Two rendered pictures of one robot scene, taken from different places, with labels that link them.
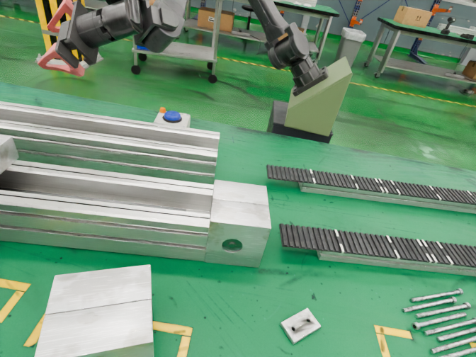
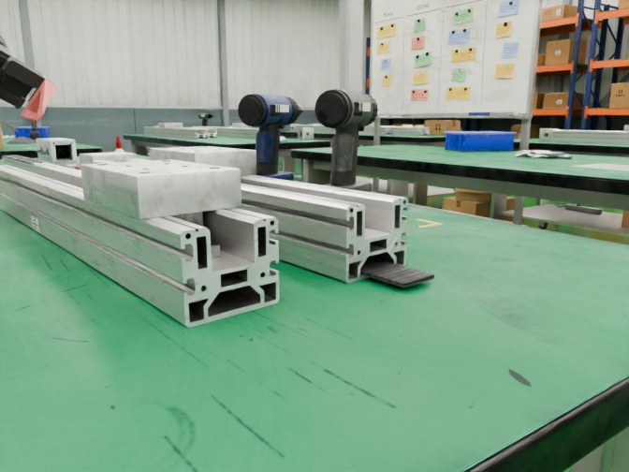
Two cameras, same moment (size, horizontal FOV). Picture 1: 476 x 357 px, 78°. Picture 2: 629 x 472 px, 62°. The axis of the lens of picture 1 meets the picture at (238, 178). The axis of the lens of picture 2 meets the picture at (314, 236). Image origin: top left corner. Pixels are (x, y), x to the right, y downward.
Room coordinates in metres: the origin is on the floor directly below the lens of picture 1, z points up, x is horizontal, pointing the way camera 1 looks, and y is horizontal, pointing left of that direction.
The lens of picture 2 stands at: (0.64, 1.26, 0.96)
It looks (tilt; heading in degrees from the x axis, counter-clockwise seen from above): 13 degrees down; 236
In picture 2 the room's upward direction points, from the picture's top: straight up
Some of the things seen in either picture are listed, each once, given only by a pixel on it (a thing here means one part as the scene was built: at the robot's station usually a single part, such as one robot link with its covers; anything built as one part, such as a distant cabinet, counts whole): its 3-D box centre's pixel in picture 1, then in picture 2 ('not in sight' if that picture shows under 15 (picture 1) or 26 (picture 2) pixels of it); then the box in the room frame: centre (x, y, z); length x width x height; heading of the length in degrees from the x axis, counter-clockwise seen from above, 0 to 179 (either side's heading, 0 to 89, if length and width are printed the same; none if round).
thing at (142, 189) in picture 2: not in sight; (158, 197); (0.46, 0.70, 0.87); 0.16 x 0.11 x 0.07; 96
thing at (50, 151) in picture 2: not in sight; (56, 152); (0.32, -0.96, 0.83); 0.11 x 0.10 x 0.10; 8
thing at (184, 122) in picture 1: (171, 130); not in sight; (0.64, 0.19, 0.81); 0.10 x 0.08 x 0.06; 6
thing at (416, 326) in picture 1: (440, 319); not in sight; (0.27, -0.35, 0.78); 0.11 x 0.01 x 0.01; 112
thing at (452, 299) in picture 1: (429, 304); not in sight; (0.30, -0.34, 0.78); 0.11 x 0.01 x 0.01; 111
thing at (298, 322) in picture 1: (300, 325); not in sight; (0.22, -0.13, 0.78); 0.05 x 0.03 x 0.01; 127
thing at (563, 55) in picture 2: not in sight; (520, 86); (-9.24, -5.67, 1.57); 2.83 x 0.98 x 3.14; 91
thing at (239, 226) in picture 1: (236, 217); (104, 174); (0.36, -0.01, 0.83); 0.12 x 0.09 x 0.10; 6
